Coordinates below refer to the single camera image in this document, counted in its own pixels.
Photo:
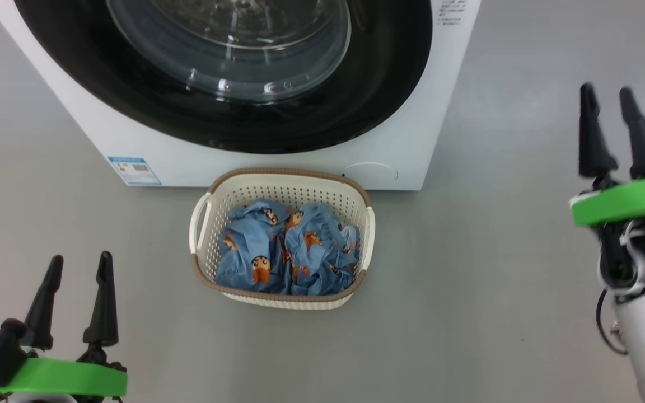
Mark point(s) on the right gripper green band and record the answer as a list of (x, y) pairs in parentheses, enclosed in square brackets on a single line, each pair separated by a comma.
[(625, 201)]

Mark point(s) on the white front-load washing machine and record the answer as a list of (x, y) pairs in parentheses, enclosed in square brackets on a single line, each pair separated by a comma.
[(401, 140)]

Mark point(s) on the small printed text label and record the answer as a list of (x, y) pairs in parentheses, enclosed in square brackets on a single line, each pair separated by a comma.
[(450, 11)]

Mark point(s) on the cream perforated laundry basket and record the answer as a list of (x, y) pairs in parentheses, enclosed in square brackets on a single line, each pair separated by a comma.
[(277, 187)]

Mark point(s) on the blue energy label sticker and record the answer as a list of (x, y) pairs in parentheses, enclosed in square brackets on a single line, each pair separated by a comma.
[(135, 170)]

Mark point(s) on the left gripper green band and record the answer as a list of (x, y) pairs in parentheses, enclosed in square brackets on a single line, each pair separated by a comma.
[(65, 378)]

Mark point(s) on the round black glass washer door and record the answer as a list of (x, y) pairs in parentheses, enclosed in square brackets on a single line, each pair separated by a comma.
[(132, 112)]

